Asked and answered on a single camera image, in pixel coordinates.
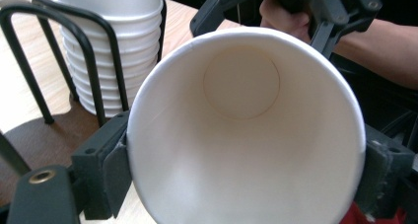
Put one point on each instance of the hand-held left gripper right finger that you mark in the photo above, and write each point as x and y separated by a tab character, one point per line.
381	178

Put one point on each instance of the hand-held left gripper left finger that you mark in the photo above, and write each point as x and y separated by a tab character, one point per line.
102	164

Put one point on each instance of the stack of white paper cups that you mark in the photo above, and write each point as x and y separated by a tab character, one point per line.
115	46

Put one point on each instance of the single white paper cup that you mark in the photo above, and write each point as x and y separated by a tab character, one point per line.
246	135

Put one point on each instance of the red cloth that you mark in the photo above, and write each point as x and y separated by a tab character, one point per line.
361	217

